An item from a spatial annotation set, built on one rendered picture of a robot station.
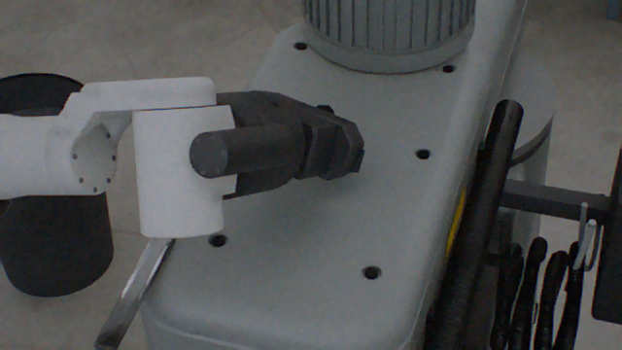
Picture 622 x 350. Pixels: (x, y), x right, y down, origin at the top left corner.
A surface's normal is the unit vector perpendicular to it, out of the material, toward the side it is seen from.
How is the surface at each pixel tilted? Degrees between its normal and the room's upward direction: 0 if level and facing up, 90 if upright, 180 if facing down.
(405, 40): 90
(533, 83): 0
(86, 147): 76
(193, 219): 57
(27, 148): 42
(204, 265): 0
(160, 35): 0
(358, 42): 90
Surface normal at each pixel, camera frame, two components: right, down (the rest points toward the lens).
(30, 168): -0.38, 0.33
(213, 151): -0.50, 0.11
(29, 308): -0.04, -0.75
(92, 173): 0.91, -0.01
